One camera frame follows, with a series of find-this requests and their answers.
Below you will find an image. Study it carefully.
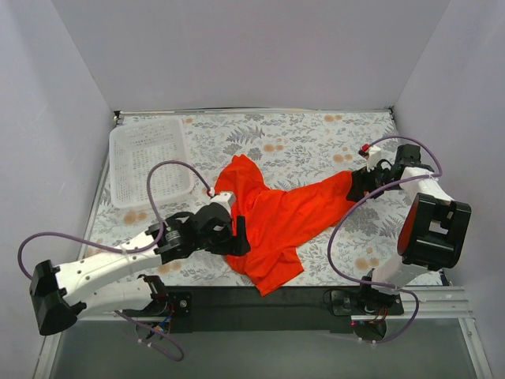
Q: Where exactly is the orange t shirt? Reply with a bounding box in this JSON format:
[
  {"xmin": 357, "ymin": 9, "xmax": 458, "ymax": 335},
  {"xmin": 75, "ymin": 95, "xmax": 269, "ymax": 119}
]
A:
[{"xmin": 215, "ymin": 155, "xmax": 354, "ymax": 296}]

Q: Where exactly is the white plastic laundry basket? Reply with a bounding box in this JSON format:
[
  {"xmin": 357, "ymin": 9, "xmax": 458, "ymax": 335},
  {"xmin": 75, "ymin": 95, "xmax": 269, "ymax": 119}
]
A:
[{"xmin": 109, "ymin": 116, "xmax": 194, "ymax": 209}]

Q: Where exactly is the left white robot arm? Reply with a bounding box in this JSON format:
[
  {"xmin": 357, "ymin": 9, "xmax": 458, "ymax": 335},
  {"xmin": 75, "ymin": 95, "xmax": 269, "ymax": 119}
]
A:
[{"xmin": 29, "ymin": 203, "xmax": 250, "ymax": 336}]

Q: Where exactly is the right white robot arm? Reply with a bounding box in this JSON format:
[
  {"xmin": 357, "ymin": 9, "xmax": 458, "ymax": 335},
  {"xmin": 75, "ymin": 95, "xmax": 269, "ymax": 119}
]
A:
[{"xmin": 342, "ymin": 144, "xmax": 471, "ymax": 315}]

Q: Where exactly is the floral patterned table mat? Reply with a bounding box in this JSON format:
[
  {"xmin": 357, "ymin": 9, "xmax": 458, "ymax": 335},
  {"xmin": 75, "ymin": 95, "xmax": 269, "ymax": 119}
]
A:
[{"xmin": 85, "ymin": 112, "xmax": 410, "ymax": 287}]

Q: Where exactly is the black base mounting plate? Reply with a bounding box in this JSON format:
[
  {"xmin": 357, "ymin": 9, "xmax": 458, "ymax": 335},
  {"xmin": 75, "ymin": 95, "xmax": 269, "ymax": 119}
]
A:
[{"xmin": 125, "ymin": 286, "xmax": 379, "ymax": 333}]

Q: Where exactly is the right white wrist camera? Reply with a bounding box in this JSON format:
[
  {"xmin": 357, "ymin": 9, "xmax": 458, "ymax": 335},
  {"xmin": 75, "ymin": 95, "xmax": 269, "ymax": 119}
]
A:
[{"xmin": 358, "ymin": 144, "xmax": 382, "ymax": 171}]

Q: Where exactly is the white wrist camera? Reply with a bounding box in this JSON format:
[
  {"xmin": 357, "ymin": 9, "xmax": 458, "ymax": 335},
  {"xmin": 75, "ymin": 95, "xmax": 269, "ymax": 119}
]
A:
[
  {"xmin": 358, "ymin": 144, "xmax": 382, "ymax": 171},
  {"xmin": 210, "ymin": 191, "xmax": 236, "ymax": 208}
]

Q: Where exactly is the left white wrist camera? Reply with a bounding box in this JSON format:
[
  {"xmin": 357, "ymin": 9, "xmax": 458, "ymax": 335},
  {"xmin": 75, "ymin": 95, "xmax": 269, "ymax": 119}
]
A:
[{"xmin": 210, "ymin": 191, "xmax": 236, "ymax": 208}]

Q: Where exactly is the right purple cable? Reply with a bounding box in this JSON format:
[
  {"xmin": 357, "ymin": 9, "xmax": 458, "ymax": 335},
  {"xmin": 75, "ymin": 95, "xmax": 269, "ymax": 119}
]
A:
[{"xmin": 326, "ymin": 136, "xmax": 443, "ymax": 347}]

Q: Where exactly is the aluminium frame rail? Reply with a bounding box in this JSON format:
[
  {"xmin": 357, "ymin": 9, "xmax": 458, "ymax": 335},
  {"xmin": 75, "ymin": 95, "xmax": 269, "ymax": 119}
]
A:
[{"xmin": 35, "ymin": 287, "xmax": 492, "ymax": 378}]

